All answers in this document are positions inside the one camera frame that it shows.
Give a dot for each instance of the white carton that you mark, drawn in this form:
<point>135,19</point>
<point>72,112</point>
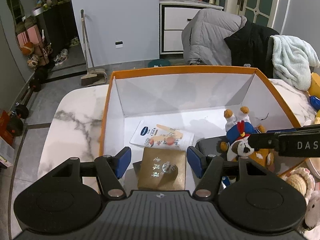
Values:
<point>5,155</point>

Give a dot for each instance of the white hand cream tube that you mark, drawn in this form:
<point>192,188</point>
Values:
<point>160,136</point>

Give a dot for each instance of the black cabinet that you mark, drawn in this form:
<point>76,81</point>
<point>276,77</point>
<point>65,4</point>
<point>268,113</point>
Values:
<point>57,22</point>

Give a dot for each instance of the brown basketball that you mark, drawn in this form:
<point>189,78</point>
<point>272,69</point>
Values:
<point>30,22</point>
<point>20,27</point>

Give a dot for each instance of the grey down jacket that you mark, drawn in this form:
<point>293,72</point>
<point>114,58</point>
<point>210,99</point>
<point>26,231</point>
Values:
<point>207,35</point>

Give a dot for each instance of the small gold box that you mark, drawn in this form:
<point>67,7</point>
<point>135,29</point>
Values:
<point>152,177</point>

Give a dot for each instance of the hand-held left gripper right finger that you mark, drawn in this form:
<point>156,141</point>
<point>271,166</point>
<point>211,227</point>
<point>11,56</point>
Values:
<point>195,160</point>

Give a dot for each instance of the red cardboard box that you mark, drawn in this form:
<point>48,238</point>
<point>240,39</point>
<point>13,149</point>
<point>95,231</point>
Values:
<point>6,127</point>

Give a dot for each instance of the yellow mug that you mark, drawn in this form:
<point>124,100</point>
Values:
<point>317,117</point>

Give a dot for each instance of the broom and dustpan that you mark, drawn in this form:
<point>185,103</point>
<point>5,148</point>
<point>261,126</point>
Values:
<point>83,30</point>

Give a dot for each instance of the white cabinet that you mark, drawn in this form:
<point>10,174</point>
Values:
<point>175,17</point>

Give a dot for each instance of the black jacket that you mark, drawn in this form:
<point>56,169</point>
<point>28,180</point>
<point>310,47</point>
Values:
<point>250,45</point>

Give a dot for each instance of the orange basketball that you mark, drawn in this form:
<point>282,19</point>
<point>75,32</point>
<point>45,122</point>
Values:
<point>27,48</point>

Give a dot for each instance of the patterned basketball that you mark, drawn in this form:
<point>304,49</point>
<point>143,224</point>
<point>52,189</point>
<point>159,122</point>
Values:
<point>32,61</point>

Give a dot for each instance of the glass panel door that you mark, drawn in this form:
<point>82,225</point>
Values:
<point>257,7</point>

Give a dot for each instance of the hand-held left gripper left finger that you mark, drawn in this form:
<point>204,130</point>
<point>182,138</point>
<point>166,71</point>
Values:
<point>124,160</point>

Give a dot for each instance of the wall outlet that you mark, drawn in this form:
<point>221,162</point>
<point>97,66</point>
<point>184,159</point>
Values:
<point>119,44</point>

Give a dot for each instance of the pink yoga mat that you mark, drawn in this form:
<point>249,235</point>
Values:
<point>33,38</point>
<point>22,40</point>

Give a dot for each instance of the yellow bowl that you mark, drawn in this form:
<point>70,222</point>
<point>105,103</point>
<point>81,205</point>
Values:
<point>315,82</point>

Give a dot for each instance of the black dumbbell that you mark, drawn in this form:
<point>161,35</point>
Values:
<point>40,76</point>
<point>20,111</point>

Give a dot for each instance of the cream crochet doll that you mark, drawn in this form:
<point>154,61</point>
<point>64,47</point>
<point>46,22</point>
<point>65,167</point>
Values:
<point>297,180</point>

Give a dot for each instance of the light blue fleece blanket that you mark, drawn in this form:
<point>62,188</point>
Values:
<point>292,57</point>

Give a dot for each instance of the blue packet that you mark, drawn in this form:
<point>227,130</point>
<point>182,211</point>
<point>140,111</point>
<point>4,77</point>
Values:
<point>315,102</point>

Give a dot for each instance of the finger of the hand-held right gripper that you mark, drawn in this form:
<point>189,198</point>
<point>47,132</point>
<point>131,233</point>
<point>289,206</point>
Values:
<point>282,131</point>
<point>262,141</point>

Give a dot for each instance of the white sneaker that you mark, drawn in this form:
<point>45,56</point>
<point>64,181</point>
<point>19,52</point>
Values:
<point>64,52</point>
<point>60,60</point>

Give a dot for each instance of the green basin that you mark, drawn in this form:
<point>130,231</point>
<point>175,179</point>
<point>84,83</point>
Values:
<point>158,63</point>

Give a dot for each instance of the orange cardboard box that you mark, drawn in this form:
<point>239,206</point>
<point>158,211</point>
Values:
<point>180,92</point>

